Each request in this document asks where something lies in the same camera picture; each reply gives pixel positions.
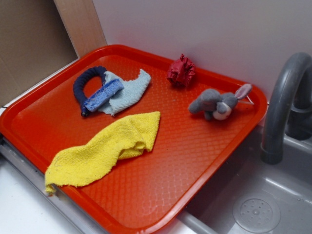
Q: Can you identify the light blue cloth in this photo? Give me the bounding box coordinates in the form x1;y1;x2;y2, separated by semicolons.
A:
98;69;152;116

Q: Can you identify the orange plastic tray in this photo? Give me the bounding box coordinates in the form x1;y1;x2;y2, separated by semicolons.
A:
0;45;267;234

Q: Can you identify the crumpled red cloth ball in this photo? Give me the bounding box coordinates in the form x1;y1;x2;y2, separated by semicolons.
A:
167;54;195;87

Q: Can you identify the gray plush bunny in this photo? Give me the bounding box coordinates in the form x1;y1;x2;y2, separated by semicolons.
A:
188;84;253;121

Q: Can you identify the blue rolled fabric piece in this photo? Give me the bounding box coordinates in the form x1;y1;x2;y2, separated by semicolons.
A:
83;79;124;112

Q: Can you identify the navy fabric-wrapped curved tube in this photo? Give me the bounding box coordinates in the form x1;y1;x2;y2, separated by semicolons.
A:
73;66;106;117

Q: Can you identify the yellow terry cloth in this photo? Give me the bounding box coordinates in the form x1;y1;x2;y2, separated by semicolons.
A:
45;111;161;194

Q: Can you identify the gray plastic sink basin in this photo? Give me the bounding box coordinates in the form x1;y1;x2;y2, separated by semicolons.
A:
179;127;312;234

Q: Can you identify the gray plastic faucet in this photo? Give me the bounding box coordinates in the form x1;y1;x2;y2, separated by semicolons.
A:
261;52;312;165

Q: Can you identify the brown cardboard panel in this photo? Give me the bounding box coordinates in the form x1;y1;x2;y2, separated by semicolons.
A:
0;0;77;106

